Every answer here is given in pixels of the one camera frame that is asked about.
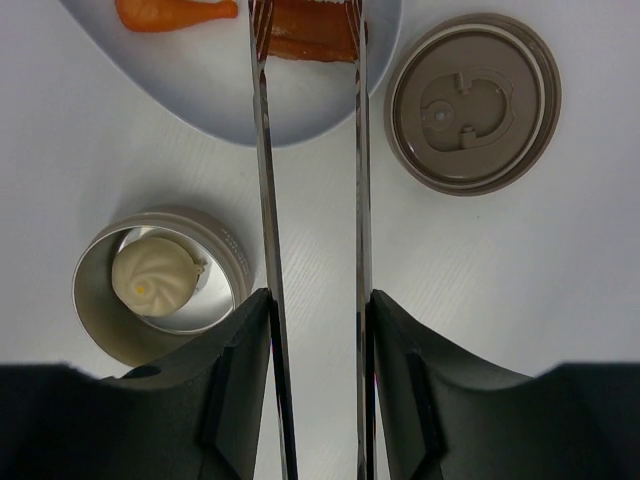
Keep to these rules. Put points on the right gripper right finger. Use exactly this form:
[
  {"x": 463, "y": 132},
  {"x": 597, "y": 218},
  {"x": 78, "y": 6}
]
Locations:
[{"x": 449, "y": 414}]

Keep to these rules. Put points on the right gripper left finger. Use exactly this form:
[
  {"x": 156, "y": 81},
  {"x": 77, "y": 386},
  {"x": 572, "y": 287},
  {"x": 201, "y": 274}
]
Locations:
[{"x": 193, "y": 414}]

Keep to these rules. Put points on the round metal lunch box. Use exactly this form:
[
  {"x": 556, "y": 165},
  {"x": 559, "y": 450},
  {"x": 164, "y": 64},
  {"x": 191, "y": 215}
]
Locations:
[{"x": 136, "y": 340}]

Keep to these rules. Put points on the beige bun toy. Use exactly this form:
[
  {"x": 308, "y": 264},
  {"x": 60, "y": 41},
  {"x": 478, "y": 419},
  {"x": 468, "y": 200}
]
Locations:
[{"x": 154, "y": 276}]

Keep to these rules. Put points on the orange sausage toy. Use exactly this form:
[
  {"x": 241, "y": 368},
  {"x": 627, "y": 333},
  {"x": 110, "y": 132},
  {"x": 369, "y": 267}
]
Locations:
[{"x": 321, "y": 31}]

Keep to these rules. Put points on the metal tongs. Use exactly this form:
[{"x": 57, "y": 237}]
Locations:
[{"x": 365, "y": 365}]

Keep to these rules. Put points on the white oval plate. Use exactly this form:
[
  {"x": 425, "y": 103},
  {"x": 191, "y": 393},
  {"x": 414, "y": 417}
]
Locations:
[{"x": 202, "y": 75}]

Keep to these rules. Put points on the orange carrot piece toy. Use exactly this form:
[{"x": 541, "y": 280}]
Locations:
[{"x": 166, "y": 16}]

